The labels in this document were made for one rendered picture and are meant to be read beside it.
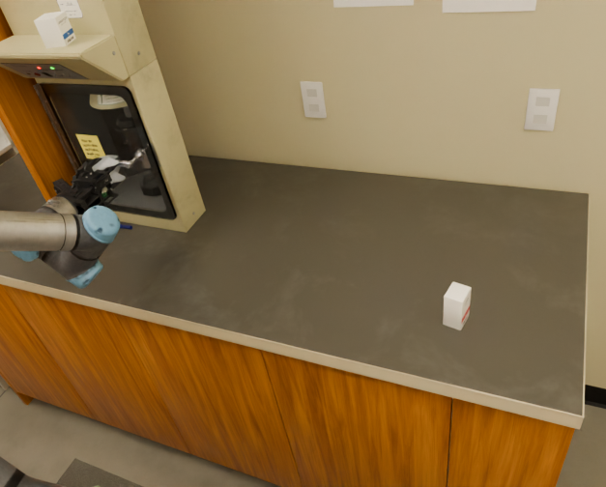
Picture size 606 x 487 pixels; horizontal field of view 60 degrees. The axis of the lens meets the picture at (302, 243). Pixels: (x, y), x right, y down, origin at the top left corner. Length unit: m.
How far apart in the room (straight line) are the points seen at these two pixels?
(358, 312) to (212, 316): 0.35
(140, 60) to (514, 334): 1.05
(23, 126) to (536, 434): 1.45
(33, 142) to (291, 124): 0.75
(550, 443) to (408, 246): 0.54
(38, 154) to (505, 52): 1.26
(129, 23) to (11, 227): 0.55
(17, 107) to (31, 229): 0.58
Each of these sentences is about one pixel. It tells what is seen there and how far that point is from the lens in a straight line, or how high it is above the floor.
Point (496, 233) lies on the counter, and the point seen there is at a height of 0.94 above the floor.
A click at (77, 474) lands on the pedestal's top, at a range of 1.16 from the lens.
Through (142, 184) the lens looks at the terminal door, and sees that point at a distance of 1.52.
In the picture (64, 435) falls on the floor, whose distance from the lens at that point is 2.51.
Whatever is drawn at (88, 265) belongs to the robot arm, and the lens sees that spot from 1.23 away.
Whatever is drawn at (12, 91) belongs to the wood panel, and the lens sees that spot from 1.61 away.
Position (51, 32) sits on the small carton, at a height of 1.54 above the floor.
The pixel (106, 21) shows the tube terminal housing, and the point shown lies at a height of 1.54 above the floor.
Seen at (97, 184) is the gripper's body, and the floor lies 1.23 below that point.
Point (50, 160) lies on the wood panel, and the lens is 1.69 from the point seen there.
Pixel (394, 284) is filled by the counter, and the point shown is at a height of 0.94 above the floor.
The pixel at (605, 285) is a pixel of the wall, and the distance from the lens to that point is 1.85.
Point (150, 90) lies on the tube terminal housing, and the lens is 1.41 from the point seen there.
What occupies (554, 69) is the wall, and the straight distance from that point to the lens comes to 1.47.
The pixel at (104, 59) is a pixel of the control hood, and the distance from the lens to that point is 1.30.
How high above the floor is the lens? 1.83
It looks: 39 degrees down
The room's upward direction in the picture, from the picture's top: 11 degrees counter-clockwise
